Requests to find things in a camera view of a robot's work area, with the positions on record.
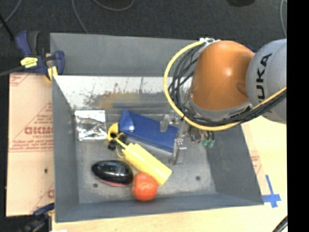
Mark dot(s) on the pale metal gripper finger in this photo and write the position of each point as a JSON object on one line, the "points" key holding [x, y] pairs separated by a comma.
{"points": [[164, 124], [179, 153]]}

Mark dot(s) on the blue flat box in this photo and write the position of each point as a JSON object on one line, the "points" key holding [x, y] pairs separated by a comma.
{"points": [[147, 130]]}

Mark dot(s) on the yellow squeeze bottle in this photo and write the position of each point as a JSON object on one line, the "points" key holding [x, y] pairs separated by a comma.
{"points": [[144, 162]]}

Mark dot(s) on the orange-red toy tomato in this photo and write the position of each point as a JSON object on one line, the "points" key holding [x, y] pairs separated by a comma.
{"points": [[144, 187]]}

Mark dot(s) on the yellow and black toy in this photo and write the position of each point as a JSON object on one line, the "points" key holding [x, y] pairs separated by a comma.
{"points": [[113, 129]]}

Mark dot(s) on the grey metal bin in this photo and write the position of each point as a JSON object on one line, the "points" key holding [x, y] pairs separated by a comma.
{"points": [[96, 153]]}

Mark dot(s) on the silver foil packet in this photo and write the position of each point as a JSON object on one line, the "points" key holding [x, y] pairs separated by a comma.
{"points": [[90, 126]]}

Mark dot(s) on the brown cardboard board red print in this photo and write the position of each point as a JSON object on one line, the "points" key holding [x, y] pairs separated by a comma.
{"points": [[29, 129]]}

